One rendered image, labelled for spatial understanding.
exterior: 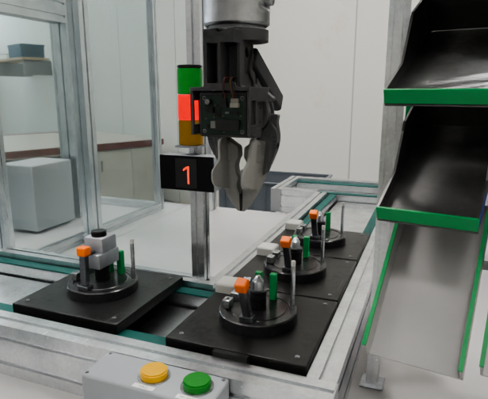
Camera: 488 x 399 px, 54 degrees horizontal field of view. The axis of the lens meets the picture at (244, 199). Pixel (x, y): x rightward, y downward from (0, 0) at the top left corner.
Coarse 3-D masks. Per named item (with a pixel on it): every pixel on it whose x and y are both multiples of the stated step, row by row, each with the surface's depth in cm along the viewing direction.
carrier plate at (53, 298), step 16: (144, 272) 107; (48, 288) 98; (64, 288) 98; (144, 288) 98; (160, 288) 98; (176, 288) 102; (16, 304) 91; (32, 304) 91; (48, 304) 91; (64, 304) 91; (80, 304) 91; (96, 304) 91; (112, 304) 91; (128, 304) 91; (144, 304) 91; (64, 320) 87; (80, 320) 86; (96, 320) 85; (112, 320) 85; (128, 320) 86
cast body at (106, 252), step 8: (96, 232) 94; (104, 232) 95; (88, 240) 94; (96, 240) 94; (104, 240) 94; (112, 240) 96; (96, 248) 94; (104, 248) 94; (112, 248) 97; (96, 256) 93; (104, 256) 94; (112, 256) 97; (96, 264) 93; (104, 264) 94
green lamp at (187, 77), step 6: (180, 72) 92; (186, 72) 92; (192, 72) 92; (198, 72) 92; (180, 78) 93; (186, 78) 92; (192, 78) 92; (198, 78) 93; (180, 84) 93; (186, 84) 92; (192, 84) 92; (198, 84) 93; (180, 90) 93; (186, 90) 92
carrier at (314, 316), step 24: (216, 288) 96; (264, 288) 85; (216, 312) 88; (240, 312) 83; (264, 312) 83; (288, 312) 84; (312, 312) 88; (168, 336) 79; (192, 336) 79; (216, 336) 79; (240, 336) 79; (264, 336) 79; (288, 336) 79; (312, 336) 79; (264, 360) 73; (288, 360) 72; (312, 360) 74
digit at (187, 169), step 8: (176, 160) 96; (184, 160) 96; (192, 160) 95; (176, 168) 97; (184, 168) 96; (192, 168) 95; (176, 176) 97; (184, 176) 96; (192, 176) 96; (176, 184) 97; (184, 184) 97; (192, 184) 96
